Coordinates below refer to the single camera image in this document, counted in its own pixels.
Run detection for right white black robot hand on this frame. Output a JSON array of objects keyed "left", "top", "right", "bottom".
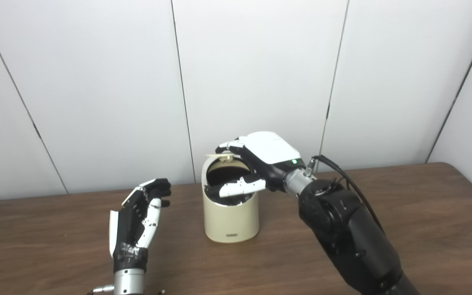
[{"left": 203, "top": 131, "right": 307, "bottom": 199}]

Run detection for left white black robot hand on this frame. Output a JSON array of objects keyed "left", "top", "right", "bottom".
[{"left": 109, "top": 178, "right": 172, "bottom": 273}]

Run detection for cream-colored bin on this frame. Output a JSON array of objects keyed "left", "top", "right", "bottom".
[{"left": 202, "top": 155, "right": 260, "bottom": 243}]

